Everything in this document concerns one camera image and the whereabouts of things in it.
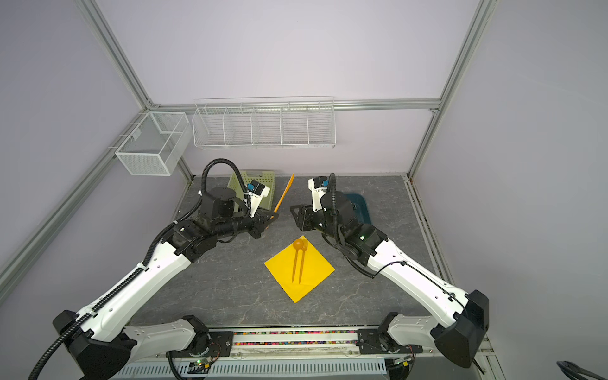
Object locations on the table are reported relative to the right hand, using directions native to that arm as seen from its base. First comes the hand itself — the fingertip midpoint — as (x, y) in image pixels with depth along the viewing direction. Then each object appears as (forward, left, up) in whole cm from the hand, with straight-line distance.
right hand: (295, 209), depth 69 cm
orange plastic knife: (+4, +3, +4) cm, 6 cm away
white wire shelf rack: (+45, +15, +1) cm, 47 cm away
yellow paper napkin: (-5, -5, -31) cm, 32 cm away
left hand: (-2, +6, -2) cm, 7 cm away
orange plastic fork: (+4, -1, -32) cm, 32 cm away
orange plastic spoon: (+5, +2, -31) cm, 32 cm away
